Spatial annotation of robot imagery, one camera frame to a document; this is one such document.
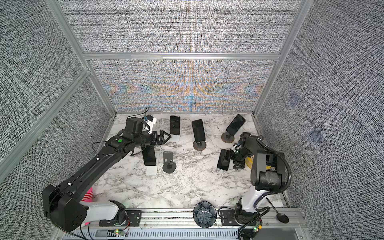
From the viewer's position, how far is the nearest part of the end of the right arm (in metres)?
0.75

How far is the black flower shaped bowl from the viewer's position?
2.38ft

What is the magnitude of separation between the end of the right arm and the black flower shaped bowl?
252 millimetres
